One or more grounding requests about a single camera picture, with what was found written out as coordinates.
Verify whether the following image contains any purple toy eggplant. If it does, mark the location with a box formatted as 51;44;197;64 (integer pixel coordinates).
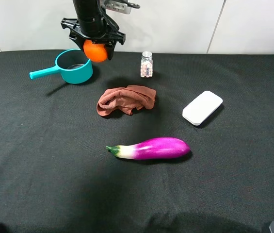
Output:
106;137;191;160

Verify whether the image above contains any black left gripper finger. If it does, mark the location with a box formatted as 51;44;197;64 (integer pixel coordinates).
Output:
73;38;86;52
104;43;115;60

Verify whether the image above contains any teal saucepan with handle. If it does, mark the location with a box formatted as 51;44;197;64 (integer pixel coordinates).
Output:
29;49;93;84

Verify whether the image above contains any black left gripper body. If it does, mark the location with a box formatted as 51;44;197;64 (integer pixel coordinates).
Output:
61;15;126;45

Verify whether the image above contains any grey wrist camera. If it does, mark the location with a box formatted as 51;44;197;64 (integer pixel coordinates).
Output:
100;0;140;15

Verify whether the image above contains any glass jar of pills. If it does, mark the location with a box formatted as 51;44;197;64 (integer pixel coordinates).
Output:
140;51;153;78

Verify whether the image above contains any brown crumpled cloth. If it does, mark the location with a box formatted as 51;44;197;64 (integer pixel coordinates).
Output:
97;85;157;117

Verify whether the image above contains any orange fruit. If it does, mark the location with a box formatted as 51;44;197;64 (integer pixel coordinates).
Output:
83;40;108;63

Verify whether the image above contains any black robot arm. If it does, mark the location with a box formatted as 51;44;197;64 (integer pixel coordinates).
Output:
61;0;126;60

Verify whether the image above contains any white rectangular box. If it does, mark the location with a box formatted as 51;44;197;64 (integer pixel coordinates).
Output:
182;91;223;126

